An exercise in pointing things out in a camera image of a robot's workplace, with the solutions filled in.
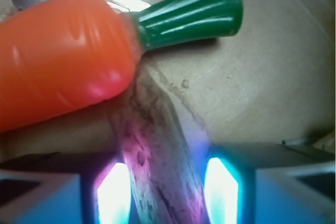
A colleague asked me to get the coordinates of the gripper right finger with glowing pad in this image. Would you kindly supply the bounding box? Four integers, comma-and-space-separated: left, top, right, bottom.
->
204, 143, 335, 223

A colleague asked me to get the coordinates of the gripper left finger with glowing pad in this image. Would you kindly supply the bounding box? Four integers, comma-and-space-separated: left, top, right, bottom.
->
1, 153, 131, 223

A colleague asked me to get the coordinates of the brown wood chip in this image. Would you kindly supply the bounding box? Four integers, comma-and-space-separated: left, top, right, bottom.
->
109, 67, 209, 223

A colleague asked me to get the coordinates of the crumpled brown paper bag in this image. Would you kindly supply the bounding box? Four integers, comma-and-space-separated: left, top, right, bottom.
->
1, 0, 335, 162

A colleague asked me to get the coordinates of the orange plastic toy carrot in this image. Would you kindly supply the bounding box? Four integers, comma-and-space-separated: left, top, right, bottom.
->
1, 0, 243, 132

